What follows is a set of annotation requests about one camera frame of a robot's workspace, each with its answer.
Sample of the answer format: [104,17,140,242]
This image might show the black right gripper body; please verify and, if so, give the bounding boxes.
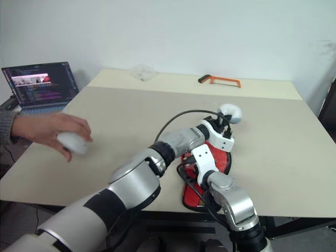
[181,153,202,182]

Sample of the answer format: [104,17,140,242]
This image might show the white paper wad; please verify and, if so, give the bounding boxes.
[218,103,243,124]
[57,131,89,156]

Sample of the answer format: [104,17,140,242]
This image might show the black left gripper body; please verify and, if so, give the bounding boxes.
[205,114,234,139]

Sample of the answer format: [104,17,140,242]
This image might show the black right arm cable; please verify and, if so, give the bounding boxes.
[176,162,238,238]

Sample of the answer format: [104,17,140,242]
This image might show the person's bare hand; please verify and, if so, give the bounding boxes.
[11,112,93,163]

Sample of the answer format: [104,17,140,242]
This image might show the clear plastic bag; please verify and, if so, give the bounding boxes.
[130,63,159,82]

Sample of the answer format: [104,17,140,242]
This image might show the black table frame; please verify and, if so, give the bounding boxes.
[0,199,336,238]

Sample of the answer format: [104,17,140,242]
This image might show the open laptop computer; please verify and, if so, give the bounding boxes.
[1,61,80,114]

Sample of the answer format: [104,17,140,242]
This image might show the black mesh paddle case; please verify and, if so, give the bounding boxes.
[180,141,233,211]

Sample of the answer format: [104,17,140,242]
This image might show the orange hacksaw frame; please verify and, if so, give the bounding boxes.
[197,74,242,89]

